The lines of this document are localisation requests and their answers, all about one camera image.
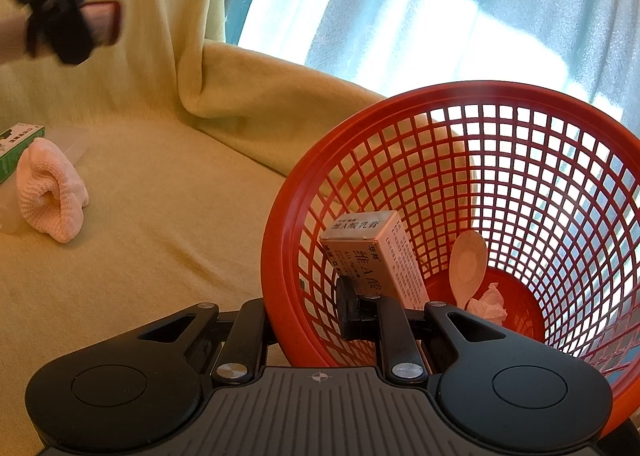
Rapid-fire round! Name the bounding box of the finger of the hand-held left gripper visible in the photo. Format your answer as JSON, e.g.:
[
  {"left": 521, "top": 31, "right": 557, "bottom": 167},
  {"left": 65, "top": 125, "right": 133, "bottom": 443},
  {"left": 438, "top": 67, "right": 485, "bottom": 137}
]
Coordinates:
[{"left": 49, "top": 0, "right": 97, "bottom": 66}]

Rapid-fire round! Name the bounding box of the yellow blanket covered sofa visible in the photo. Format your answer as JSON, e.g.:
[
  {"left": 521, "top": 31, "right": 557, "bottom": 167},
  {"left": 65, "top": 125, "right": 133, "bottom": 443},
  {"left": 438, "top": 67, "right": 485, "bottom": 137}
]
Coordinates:
[{"left": 0, "top": 0, "right": 451, "bottom": 442}]

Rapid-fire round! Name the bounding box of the long white ointment box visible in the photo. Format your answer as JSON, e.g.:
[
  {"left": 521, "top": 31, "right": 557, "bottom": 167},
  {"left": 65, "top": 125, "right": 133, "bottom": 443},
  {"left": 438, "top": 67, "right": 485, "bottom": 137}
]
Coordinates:
[{"left": 319, "top": 210, "right": 430, "bottom": 311}]

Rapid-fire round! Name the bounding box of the red plastic mesh basket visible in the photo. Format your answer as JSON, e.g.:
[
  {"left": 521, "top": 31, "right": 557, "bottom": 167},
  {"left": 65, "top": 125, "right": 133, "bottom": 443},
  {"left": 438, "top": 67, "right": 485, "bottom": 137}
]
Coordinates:
[{"left": 261, "top": 80, "right": 640, "bottom": 442}]

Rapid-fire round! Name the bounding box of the white tissue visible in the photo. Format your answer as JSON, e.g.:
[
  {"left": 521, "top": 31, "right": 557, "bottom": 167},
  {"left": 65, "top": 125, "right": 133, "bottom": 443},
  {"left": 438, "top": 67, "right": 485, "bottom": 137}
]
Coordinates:
[{"left": 465, "top": 282, "right": 509, "bottom": 327}]

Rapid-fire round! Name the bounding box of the sheer pale curtain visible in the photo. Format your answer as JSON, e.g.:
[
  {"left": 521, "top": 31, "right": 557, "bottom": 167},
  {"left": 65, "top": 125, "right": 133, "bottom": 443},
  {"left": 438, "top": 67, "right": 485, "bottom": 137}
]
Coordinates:
[{"left": 235, "top": 0, "right": 640, "bottom": 237}]

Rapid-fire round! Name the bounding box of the pink sock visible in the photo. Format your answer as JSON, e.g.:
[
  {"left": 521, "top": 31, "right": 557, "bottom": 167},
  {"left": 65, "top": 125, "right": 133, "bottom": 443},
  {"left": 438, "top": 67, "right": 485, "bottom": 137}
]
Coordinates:
[{"left": 16, "top": 140, "right": 90, "bottom": 244}]

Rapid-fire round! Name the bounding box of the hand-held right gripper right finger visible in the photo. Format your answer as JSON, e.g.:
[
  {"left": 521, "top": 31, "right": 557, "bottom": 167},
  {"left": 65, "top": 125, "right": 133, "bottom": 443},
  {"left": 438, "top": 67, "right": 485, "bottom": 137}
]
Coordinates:
[{"left": 335, "top": 276, "right": 508, "bottom": 383}]

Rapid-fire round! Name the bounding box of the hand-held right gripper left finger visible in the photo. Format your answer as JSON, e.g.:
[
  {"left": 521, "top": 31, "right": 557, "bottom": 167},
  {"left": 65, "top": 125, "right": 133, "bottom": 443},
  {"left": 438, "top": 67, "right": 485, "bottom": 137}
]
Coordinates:
[{"left": 135, "top": 298, "right": 273, "bottom": 384}]

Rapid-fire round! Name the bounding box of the green medicine box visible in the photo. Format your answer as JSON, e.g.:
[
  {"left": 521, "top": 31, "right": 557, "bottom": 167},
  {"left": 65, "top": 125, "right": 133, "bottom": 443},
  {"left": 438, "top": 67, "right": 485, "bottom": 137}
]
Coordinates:
[{"left": 0, "top": 123, "right": 46, "bottom": 185}]

